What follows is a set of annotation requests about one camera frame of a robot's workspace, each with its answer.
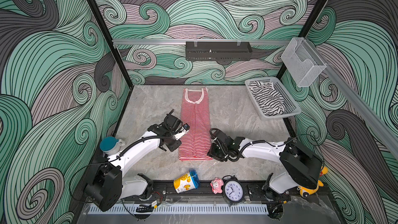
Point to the aluminium wall rail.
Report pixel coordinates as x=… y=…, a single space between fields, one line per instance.
x=342 y=74
x=158 y=41

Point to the white slotted cable duct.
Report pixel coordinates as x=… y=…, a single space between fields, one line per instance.
x=241 y=209

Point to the black alarm clock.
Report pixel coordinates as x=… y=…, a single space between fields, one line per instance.
x=233 y=192

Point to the teal lidded white cup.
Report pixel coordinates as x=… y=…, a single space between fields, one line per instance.
x=111 y=145

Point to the aluminium right wall rail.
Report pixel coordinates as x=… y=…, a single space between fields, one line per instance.
x=342 y=74

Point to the clear plastic wall bin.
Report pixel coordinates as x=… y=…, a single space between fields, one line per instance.
x=303 y=61

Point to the grey plastic laundry basket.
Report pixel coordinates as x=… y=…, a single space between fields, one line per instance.
x=292 y=107

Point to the yellow blue snack cup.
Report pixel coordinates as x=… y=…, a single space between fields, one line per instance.
x=187 y=182

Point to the aluminium back wall rail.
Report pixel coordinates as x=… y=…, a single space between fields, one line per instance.
x=158 y=41

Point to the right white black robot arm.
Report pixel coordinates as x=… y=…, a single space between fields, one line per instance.
x=302 y=167

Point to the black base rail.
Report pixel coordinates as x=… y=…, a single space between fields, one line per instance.
x=164 y=190

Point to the black white zebra tank top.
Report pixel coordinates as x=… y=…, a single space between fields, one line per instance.
x=269 y=100

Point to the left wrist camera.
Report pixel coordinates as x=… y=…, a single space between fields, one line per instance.
x=183 y=130

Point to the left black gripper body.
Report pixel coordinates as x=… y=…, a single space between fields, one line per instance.
x=173 y=143

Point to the pink plush toy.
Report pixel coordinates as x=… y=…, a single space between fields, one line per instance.
x=216 y=185

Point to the red white striped tank top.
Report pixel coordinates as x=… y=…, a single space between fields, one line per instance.
x=196 y=143

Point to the black metal wall shelf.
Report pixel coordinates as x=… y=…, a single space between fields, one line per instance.
x=218 y=51

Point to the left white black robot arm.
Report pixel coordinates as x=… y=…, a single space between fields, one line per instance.
x=107 y=181

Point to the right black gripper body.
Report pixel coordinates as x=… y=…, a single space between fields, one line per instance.
x=216 y=153

